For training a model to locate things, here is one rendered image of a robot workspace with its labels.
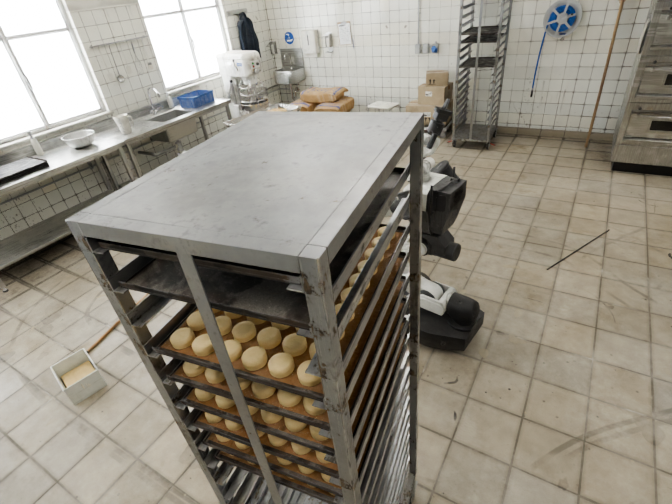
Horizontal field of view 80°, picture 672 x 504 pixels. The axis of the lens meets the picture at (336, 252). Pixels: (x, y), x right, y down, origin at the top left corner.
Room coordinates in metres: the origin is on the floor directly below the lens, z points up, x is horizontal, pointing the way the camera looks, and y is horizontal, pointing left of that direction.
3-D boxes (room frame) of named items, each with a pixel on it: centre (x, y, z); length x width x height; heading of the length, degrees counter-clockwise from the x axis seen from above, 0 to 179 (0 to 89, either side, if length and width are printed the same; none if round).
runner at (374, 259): (0.73, -0.08, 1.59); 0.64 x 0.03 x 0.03; 154
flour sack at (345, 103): (6.54, -0.28, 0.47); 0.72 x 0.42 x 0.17; 151
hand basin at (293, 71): (7.52, 0.37, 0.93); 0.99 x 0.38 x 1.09; 55
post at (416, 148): (0.99, -0.24, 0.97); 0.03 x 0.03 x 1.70; 64
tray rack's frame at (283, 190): (0.82, 0.10, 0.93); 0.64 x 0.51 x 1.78; 154
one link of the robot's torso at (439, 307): (2.03, -0.63, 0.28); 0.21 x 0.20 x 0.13; 47
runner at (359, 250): (0.73, -0.08, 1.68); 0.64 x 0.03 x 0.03; 154
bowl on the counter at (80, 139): (4.50, 2.61, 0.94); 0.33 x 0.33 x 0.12
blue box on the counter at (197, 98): (5.86, 1.63, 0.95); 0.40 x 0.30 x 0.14; 148
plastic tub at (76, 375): (1.91, 1.82, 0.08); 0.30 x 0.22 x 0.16; 42
